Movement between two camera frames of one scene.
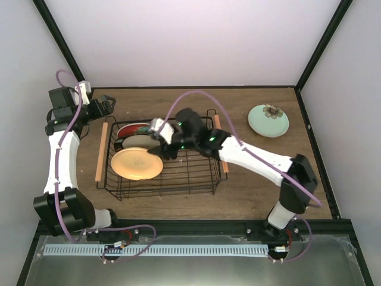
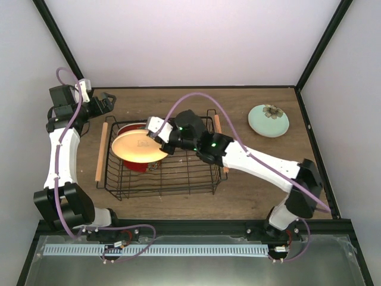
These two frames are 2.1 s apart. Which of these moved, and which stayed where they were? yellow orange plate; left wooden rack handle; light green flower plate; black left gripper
Moved: yellow orange plate
Stayed: light green flower plate; left wooden rack handle; black left gripper
